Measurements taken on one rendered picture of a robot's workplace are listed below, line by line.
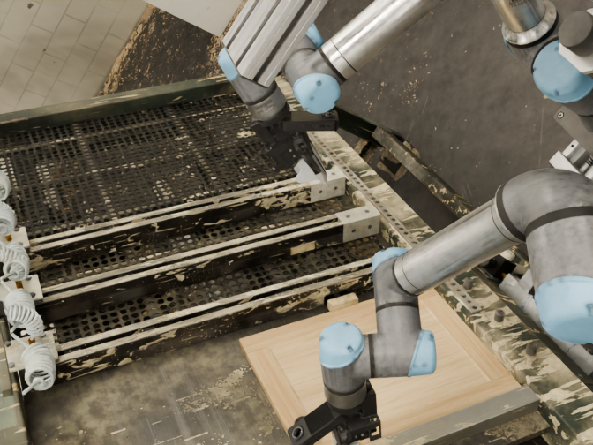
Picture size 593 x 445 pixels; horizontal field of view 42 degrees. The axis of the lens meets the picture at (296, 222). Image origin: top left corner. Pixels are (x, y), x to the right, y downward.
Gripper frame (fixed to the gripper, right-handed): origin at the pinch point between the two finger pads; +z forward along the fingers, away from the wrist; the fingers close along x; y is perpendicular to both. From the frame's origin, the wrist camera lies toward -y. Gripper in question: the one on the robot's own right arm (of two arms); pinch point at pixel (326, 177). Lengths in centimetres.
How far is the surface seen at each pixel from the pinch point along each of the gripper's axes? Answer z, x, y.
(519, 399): 64, 23, -16
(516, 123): 106, -136, -51
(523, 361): 65, 12, -20
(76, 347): 12, 2, 75
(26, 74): 88, -487, 282
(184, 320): 24, -5, 52
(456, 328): 62, -4, -7
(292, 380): 41, 11, 31
